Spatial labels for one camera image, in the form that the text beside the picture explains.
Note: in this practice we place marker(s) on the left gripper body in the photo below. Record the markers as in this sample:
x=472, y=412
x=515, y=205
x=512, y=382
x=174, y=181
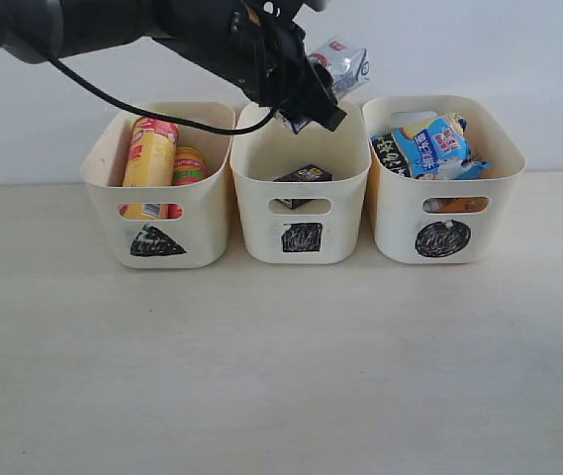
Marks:
x=259, y=51

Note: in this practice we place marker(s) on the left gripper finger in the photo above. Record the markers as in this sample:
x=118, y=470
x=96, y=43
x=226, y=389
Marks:
x=309, y=98

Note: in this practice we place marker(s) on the blue white milk carton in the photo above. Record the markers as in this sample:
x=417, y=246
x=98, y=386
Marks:
x=347, y=63

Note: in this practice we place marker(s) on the purple juice carton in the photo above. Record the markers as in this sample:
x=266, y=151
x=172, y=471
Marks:
x=308, y=173

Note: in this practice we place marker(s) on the blue instant noodle bag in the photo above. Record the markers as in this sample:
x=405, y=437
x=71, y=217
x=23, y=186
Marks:
x=432, y=149

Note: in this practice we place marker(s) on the pink chips can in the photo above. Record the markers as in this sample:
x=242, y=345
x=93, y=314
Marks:
x=189, y=166

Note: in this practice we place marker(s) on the yellow chips can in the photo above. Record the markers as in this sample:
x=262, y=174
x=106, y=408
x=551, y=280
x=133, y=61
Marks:
x=151, y=154

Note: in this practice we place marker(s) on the orange instant noodle bag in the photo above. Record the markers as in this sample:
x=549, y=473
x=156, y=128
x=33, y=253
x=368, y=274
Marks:
x=462, y=205

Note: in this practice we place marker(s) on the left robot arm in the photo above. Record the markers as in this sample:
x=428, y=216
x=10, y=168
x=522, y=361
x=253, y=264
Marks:
x=49, y=31

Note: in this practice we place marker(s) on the middle cream plastic bin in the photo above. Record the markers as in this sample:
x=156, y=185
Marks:
x=323, y=231

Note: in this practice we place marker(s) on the cream plastic bin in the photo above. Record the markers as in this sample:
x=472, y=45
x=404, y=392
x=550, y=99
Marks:
x=403, y=231
x=323, y=231
x=198, y=237

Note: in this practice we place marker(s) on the right cream plastic bin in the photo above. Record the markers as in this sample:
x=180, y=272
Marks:
x=403, y=231

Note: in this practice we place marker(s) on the left cream plastic bin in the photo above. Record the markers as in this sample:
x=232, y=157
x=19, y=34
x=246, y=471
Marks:
x=198, y=237

